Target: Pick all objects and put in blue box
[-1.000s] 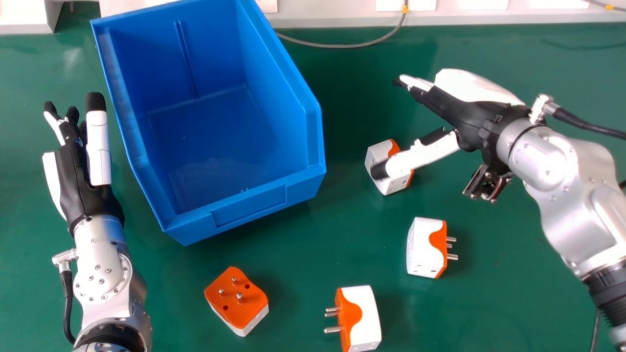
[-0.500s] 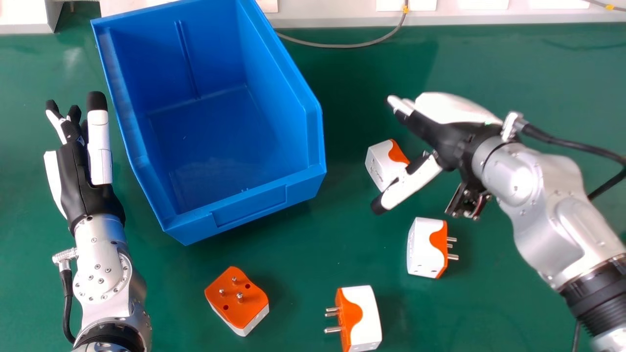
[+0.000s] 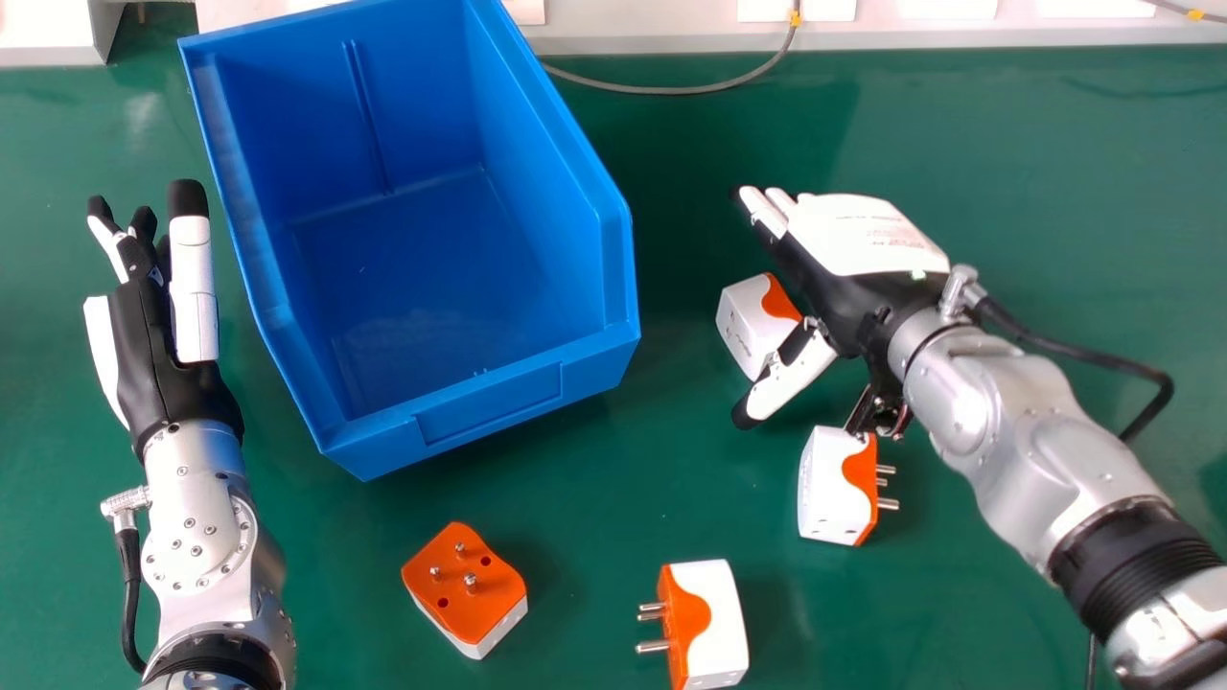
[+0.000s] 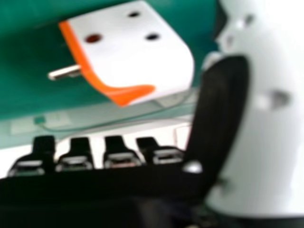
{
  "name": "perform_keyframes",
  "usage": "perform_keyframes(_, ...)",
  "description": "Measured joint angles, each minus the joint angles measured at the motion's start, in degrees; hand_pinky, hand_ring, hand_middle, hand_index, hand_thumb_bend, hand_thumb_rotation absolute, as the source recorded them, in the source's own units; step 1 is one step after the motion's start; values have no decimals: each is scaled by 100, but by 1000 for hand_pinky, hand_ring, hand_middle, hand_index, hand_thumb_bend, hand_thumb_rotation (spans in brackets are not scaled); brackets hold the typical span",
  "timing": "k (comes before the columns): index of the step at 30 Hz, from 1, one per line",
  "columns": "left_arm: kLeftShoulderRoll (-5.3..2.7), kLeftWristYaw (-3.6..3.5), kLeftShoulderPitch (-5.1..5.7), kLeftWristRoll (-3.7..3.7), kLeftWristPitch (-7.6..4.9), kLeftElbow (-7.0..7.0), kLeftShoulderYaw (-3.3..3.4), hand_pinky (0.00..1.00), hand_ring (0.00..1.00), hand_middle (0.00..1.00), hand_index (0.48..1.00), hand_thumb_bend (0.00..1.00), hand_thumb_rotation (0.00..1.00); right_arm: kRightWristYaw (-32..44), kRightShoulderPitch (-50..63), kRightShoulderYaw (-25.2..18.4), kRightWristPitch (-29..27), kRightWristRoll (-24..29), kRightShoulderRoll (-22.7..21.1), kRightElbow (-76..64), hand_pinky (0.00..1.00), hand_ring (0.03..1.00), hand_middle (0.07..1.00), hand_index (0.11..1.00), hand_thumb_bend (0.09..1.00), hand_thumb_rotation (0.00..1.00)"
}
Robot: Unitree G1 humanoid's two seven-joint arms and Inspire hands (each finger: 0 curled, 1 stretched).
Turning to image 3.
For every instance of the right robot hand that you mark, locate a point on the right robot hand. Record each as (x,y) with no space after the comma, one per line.
(844,259)

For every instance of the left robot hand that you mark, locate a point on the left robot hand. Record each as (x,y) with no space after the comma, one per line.
(144,345)

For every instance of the white-and-orange plug adapter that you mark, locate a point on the white-and-orange plug adapter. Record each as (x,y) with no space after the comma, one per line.
(465,586)
(752,321)
(700,623)
(834,489)

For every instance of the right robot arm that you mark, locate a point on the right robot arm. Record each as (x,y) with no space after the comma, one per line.
(1045,460)

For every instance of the blue plastic bin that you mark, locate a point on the blue plastic bin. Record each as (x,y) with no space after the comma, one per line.
(403,220)

